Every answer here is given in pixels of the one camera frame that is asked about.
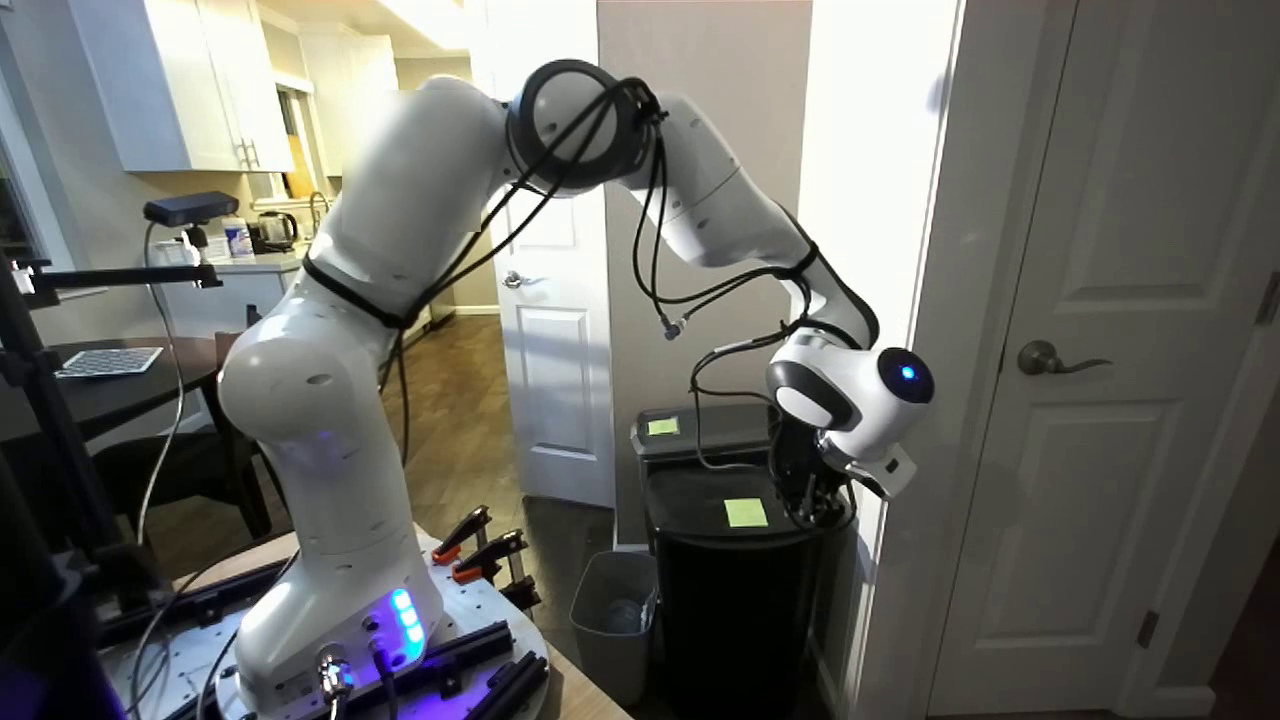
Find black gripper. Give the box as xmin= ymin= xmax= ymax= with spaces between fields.
xmin=767 ymin=413 xmax=848 ymax=523

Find black bin with lid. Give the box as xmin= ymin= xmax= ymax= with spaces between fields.
xmin=647 ymin=468 xmax=851 ymax=720

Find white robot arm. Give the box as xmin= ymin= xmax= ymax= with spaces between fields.
xmin=217 ymin=61 xmax=938 ymax=720

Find green sticky note front bin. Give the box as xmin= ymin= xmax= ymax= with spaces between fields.
xmin=723 ymin=495 xmax=767 ymax=526

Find green sticky note bin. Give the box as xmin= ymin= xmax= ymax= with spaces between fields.
xmin=723 ymin=495 xmax=767 ymax=526
xmin=645 ymin=416 xmax=682 ymax=437

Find grey step trash bin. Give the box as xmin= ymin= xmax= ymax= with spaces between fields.
xmin=634 ymin=405 xmax=767 ymax=468

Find green sticky note rear bin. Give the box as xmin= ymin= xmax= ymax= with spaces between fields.
xmin=645 ymin=416 xmax=682 ymax=437

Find small grey wastebasket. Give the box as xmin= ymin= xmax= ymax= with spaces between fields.
xmin=574 ymin=552 xmax=658 ymax=702

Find white interior panel door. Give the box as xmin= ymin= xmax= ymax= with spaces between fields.
xmin=473 ymin=0 xmax=616 ymax=507

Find electric kettle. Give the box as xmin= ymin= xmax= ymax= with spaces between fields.
xmin=253 ymin=211 xmax=302 ymax=251

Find perforated robot mounting plate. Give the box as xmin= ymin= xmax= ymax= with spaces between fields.
xmin=102 ymin=575 xmax=552 ymax=720

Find dark wooden table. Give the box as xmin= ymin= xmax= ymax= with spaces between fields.
xmin=60 ymin=330 xmax=274 ymax=538

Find white paper on table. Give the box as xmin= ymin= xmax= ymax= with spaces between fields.
xmin=58 ymin=344 xmax=164 ymax=378

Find white kitchen upper cabinets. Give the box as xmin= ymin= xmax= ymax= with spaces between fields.
xmin=66 ymin=0 xmax=412 ymax=179

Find silver lever door handle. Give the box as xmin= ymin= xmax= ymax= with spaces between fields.
xmin=1018 ymin=338 xmax=1106 ymax=374

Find red handled clamp lower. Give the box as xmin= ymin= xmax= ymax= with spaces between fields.
xmin=452 ymin=532 xmax=529 ymax=582

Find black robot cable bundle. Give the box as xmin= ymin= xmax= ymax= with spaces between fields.
xmin=385 ymin=73 xmax=885 ymax=475

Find white panel door with handle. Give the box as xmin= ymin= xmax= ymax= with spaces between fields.
xmin=928 ymin=0 xmax=1280 ymax=714

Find black camera on stand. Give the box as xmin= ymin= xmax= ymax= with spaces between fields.
xmin=144 ymin=193 xmax=239 ymax=249

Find black camera tripod stand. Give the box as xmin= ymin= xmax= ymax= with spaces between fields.
xmin=0 ymin=251 xmax=217 ymax=609

